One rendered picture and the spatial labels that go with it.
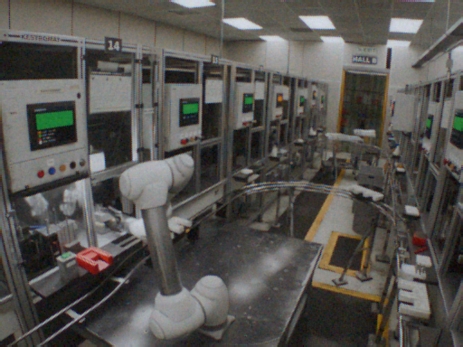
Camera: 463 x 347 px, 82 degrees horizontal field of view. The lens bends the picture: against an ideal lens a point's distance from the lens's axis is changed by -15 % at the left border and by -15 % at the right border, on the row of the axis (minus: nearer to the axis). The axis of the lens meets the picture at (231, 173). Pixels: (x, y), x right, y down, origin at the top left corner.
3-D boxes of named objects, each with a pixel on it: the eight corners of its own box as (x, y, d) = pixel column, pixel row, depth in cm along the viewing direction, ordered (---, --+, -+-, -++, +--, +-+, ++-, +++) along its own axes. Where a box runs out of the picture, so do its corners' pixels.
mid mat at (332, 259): (368, 279, 292) (368, 278, 291) (316, 267, 315) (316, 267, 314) (372, 239, 379) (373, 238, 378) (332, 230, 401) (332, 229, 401)
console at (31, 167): (15, 194, 112) (2, 80, 100) (-12, 182, 124) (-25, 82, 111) (91, 171, 149) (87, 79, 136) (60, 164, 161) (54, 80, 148)
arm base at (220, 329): (239, 314, 152) (240, 306, 150) (219, 342, 133) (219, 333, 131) (208, 304, 159) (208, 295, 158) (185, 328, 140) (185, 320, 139)
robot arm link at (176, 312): (209, 329, 128) (168, 353, 113) (188, 319, 139) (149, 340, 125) (174, 156, 123) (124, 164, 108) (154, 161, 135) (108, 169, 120)
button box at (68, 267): (67, 282, 131) (62, 261, 128) (58, 276, 134) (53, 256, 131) (80, 275, 138) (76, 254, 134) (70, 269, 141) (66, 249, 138)
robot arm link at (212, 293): (235, 316, 143) (237, 280, 137) (206, 333, 130) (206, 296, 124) (212, 300, 154) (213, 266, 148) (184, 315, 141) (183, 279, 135)
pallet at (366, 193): (344, 194, 306) (345, 185, 303) (353, 192, 313) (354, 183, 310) (373, 206, 276) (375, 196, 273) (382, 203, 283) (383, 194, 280)
